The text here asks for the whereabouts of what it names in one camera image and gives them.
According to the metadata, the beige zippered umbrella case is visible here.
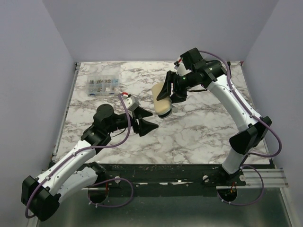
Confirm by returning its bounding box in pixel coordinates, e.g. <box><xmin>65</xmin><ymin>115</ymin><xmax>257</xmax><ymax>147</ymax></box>
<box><xmin>151</xmin><ymin>82</ymin><xmax>172</xmax><ymax>119</ymax></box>

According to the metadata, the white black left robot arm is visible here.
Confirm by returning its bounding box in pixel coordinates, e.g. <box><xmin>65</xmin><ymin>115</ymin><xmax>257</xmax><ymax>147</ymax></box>
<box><xmin>21</xmin><ymin>101</ymin><xmax>158</xmax><ymax>221</ymax></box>

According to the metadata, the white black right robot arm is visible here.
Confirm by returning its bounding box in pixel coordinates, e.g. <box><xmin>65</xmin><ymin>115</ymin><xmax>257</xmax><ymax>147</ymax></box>
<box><xmin>152</xmin><ymin>48</ymin><xmax>272</xmax><ymax>175</ymax></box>

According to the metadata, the clear plastic screw organizer box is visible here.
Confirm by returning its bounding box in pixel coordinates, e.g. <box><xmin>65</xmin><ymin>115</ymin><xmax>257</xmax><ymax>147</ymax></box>
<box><xmin>86</xmin><ymin>75</ymin><xmax>120</xmax><ymax>96</ymax></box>

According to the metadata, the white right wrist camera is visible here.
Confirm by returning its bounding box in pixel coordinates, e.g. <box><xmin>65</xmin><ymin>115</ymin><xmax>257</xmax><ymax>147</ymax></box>
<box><xmin>174</xmin><ymin>58</ymin><xmax>191</xmax><ymax>76</ymax></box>

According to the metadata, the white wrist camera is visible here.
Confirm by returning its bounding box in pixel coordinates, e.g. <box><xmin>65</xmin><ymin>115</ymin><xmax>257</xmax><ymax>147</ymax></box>
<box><xmin>174</xmin><ymin>58</ymin><xmax>191</xmax><ymax>76</ymax></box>
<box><xmin>122</xmin><ymin>92</ymin><xmax>139</xmax><ymax>112</ymax></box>

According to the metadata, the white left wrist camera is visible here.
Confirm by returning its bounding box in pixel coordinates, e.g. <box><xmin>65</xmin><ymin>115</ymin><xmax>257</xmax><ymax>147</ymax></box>
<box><xmin>122</xmin><ymin>92</ymin><xmax>139</xmax><ymax>112</ymax></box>

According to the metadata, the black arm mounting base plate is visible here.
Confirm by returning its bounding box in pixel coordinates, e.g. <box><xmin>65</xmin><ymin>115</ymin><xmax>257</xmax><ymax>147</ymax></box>
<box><xmin>88</xmin><ymin>163</ymin><xmax>246</xmax><ymax>197</ymax></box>

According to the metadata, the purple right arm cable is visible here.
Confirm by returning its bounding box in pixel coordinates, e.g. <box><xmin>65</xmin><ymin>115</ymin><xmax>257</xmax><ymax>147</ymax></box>
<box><xmin>198</xmin><ymin>51</ymin><xmax>284</xmax><ymax>158</ymax></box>

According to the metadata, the aluminium front rail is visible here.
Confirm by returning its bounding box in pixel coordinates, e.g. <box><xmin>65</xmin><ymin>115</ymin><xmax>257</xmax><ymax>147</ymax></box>
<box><xmin>215</xmin><ymin>168</ymin><xmax>289</xmax><ymax>190</ymax></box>

